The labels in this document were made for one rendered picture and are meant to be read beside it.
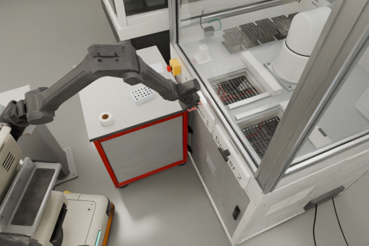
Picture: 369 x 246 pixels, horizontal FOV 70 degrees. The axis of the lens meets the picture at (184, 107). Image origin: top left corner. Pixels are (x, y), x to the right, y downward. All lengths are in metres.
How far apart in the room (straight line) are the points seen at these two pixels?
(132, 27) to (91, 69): 1.21
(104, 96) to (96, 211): 0.70
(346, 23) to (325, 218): 1.81
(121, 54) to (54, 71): 2.46
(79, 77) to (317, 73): 0.59
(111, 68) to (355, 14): 0.53
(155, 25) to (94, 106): 0.73
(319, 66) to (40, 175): 0.95
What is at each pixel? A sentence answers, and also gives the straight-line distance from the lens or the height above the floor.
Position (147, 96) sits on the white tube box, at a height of 0.79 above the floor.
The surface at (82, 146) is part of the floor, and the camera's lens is 2.42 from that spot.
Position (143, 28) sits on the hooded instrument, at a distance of 1.94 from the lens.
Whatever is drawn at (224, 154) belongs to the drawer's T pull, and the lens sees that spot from 1.18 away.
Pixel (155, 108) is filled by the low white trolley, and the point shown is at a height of 0.76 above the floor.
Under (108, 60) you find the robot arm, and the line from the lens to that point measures 0.72.
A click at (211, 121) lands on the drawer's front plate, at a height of 0.91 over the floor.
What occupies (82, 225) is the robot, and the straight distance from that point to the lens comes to 1.81.
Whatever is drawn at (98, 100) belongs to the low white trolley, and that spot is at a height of 0.76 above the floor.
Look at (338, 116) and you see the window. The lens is 0.86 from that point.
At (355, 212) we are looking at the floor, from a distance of 2.37.
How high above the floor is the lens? 1.93
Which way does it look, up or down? 50 degrees down
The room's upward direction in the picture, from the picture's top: straight up
